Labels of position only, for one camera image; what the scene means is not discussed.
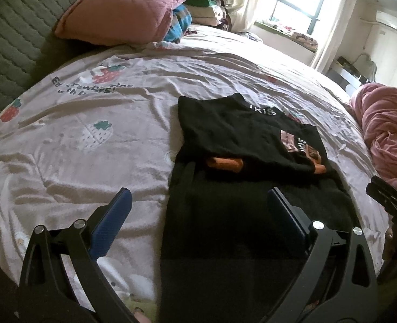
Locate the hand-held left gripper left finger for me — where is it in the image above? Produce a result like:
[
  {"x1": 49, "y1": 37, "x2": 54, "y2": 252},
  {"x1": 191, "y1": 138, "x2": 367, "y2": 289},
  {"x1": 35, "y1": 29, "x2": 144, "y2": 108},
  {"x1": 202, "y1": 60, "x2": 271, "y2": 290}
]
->
[{"x1": 17, "y1": 188, "x2": 142, "y2": 323}]

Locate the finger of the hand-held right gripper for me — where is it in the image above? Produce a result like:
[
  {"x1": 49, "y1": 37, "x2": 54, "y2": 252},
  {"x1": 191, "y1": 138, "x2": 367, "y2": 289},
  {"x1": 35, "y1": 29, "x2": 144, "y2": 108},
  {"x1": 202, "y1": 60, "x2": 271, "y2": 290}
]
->
[{"x1": 367, "y1": 175, "x2": 397, "y2": 223}]

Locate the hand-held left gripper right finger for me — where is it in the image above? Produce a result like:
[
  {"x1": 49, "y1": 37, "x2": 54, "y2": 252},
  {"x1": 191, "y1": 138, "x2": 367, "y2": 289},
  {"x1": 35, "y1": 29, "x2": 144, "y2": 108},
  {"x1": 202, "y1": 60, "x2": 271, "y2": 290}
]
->
[{"x1": 266, "y1": 188, "x2": 380, "y2": 323}]

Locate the black sweater with orange cuffs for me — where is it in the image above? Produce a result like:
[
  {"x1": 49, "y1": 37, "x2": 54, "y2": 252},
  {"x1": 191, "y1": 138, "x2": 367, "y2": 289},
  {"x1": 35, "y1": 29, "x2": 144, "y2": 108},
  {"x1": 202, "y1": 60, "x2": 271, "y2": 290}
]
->
[{"x1": 160, "y1": 93, "x2": 358, "y2": 323}]

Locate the stack of folded clothes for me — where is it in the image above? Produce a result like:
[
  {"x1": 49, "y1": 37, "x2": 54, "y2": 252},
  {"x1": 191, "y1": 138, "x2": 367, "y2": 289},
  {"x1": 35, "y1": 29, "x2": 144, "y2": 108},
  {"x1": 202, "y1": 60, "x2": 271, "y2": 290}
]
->
[{"x1": 180, "y1": 0, "x2": 233, "y2": 31}]

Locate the strawberry print bed sheet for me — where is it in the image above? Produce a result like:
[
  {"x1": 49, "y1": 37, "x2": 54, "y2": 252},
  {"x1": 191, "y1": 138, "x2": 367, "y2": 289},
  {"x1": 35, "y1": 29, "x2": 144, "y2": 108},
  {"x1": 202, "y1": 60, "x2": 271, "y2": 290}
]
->
[{"x1": 0, "y1": 23, "x2": 397, "y2": 323}]

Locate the pink crumpled blanket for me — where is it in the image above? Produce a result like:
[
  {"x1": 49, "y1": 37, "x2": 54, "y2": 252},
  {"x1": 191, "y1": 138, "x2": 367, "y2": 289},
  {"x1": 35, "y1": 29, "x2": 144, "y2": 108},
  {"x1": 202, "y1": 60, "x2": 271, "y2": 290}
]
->
[{"x1": 349, "y1": 82, "x2": 397, "y2": 196}]

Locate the light green cloth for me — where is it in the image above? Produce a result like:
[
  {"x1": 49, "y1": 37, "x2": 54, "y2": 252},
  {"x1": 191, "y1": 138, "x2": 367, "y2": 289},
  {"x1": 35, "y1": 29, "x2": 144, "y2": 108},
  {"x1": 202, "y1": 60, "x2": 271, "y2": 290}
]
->
[{"x1": 122, "y1": 296, "x2": 159, "y2": 323}]

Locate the desk fan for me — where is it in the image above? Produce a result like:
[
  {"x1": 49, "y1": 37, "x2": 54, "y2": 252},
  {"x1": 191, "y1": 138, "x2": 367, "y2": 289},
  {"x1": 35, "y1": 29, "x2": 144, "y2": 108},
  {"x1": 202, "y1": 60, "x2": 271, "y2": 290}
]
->
[{"x1": 355, "y1": 53, "x2": 378, "y2": 84}]

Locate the white desk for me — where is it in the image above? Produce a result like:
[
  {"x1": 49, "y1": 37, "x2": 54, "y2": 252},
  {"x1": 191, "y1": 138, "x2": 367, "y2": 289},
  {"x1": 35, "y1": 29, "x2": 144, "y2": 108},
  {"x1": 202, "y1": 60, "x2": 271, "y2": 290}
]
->
[{"x1": 326, "y1": 57, "x2": 370, "y2": 92}]

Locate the white air conditioner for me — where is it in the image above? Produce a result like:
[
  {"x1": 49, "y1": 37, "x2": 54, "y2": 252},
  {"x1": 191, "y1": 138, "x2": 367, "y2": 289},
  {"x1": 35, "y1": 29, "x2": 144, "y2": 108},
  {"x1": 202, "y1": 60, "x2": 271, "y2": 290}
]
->
[{"x1": 375, "y1": 10, "x2": 397, "y2": 35}]

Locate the white curtain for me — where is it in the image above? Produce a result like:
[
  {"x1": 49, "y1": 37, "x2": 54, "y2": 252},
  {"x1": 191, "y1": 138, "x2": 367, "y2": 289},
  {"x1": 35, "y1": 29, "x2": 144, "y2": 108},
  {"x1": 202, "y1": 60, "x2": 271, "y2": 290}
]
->
[
  {"x1": 310, "y1": 0, "x2": 361, "y2": 74},
  {"x1": 228, "y1": 0, "x2": 270, "y2": 33}
]

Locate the clutter on windowsill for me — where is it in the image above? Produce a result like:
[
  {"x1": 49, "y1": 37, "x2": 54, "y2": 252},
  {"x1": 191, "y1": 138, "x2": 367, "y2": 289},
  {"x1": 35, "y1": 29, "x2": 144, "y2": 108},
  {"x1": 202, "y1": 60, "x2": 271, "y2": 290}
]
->
[{"x1": 255, "y1": 19, "x2": 319, "y2": 52}]

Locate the pink quilted pillow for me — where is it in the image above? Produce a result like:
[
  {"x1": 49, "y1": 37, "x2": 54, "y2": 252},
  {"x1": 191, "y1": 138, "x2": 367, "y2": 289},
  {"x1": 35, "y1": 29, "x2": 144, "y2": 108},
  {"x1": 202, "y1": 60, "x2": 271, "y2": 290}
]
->
[{"x1": 54, "y1": 0, "x2": 188, "y2": 47}]

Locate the blue plaid cloth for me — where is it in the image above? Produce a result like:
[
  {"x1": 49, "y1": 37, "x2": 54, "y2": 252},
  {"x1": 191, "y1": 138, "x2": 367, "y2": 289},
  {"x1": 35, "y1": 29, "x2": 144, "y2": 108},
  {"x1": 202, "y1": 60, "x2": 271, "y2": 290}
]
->
[{"x1": 166, "y1": 4, "x2": 193, "y2": 44}]

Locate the green quilted headboard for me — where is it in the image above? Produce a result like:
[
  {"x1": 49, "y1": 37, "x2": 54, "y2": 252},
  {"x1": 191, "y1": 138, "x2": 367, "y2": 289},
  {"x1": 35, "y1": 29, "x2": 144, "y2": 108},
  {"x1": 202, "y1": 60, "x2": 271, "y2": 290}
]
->
[{"x1": 0, "y1": 0, "x2": 120, "y2": 135}]

